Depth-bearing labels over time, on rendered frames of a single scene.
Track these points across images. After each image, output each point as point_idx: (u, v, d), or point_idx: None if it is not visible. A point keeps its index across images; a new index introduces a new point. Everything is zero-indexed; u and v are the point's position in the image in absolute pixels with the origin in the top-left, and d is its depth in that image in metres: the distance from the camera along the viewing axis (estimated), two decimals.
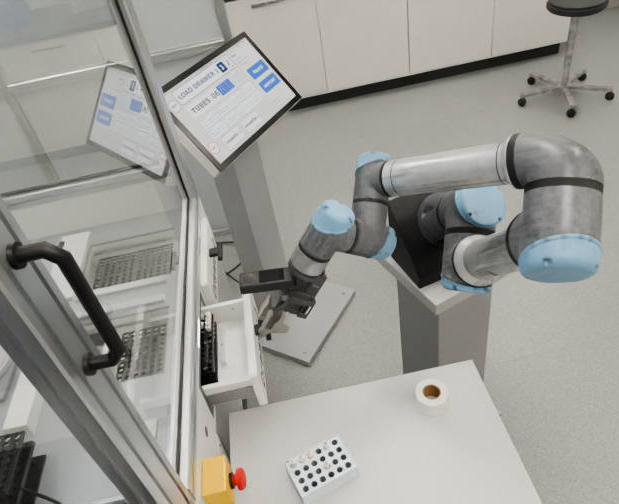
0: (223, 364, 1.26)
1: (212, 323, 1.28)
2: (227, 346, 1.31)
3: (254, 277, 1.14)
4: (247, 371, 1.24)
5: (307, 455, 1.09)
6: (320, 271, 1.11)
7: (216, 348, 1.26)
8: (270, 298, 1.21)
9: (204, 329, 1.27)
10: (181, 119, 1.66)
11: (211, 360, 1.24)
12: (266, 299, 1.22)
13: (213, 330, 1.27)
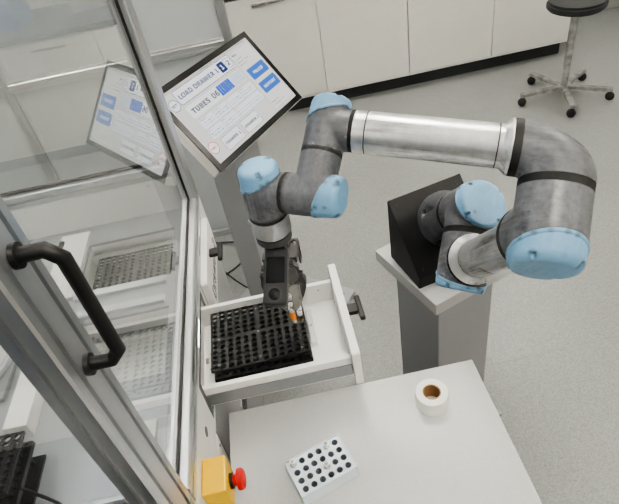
0: (314, 344, 1.26)
1: (301, 304, 1.29)
2: (315, 327, 1.31)
3: (275, 287, 1.03)
4: (339, 351, 1.24)
5: (292, 310, 1.17)
6: None
7: (307, 328, 1.26)
8: None
9: None
10: (181, 119, 1.66)
11: (304, 340, 1.24)
12: None
13: (303, 310, 1.27)
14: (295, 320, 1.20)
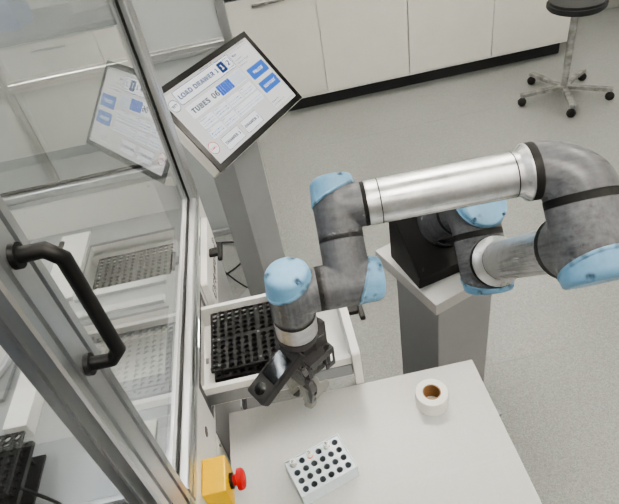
0: None
1: None
2: None
3: (264, 383, 0.96)
4: (339, 351, 1.24)
5: (307, 455, 1.09)
6: (316, 327, 0.94)
7: None
8: None
9: None
10: (181, 119, 1.66)
11: None
12: None
13: None
14: None
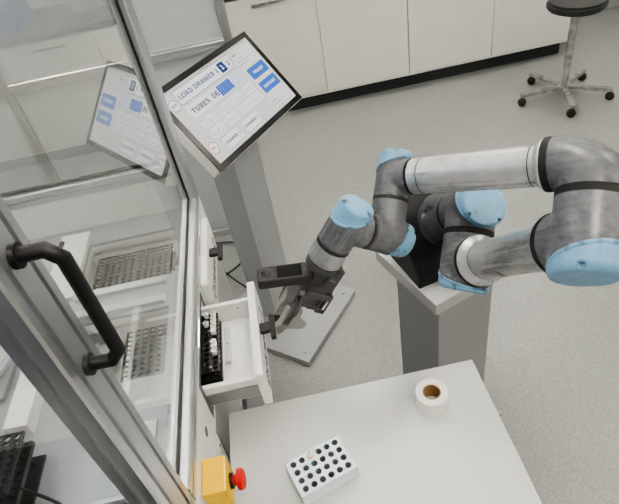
0: (228, 363, 1.26)
1: (217, 322, 1.28)
2: (232, 345, 1.31)
3: (272, 272, 1.14)
4: (252, 370, 1.24)
5: (307, 455, 1.09)
6: (338, 266, 1.11)
7: (221, 347, 1.26)
8: (287, 293, 1.21)
9: (209, 328, 1.27)
10: (181, 119, 1.66)
11: None
12: (283, 294, 1.22)
13: (218, 329, 1.27)
14: None
